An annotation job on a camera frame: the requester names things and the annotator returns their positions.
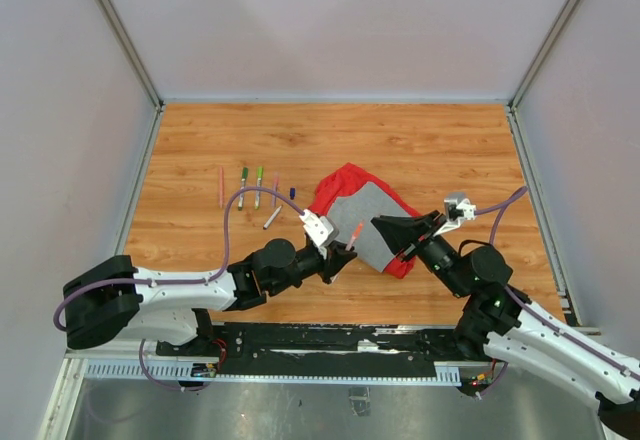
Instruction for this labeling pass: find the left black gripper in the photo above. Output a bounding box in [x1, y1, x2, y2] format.
[268, 240, 358, 293]

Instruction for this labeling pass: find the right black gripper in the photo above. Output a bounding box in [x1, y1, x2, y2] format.
[371, 209, 469, 297]

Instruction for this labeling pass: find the orange highlighter pen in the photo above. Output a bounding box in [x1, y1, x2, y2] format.
[346, 221, 364, 251]

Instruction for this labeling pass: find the white marker blue end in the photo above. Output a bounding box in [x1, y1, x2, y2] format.
[263, 205, 283, 230]

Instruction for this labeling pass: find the purple pen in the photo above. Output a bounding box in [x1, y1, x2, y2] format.
[271, 172, 279, 210]

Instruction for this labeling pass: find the white marker green end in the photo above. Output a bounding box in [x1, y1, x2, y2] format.
[254, 172, 263, 210]

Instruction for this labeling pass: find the orange white pen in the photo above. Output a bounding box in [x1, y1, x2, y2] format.
[237, 178, 248, 211]

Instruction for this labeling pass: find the pink pen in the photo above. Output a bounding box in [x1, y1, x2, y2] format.
[218, 166, 225, 209]

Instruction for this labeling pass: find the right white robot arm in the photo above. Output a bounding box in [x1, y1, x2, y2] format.
[371, 211, 639, 439]

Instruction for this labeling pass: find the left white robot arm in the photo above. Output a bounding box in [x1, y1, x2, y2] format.
[53, 238, 357, 356]

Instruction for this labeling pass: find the red and grey cloth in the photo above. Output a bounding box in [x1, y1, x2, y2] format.
[309, 163, 421, 279]

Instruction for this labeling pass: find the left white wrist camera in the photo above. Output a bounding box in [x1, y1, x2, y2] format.
[299, 209, 339, 249]

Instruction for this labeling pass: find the white slotted cable duct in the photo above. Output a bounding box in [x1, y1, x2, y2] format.
[84, 359, 464, 386]

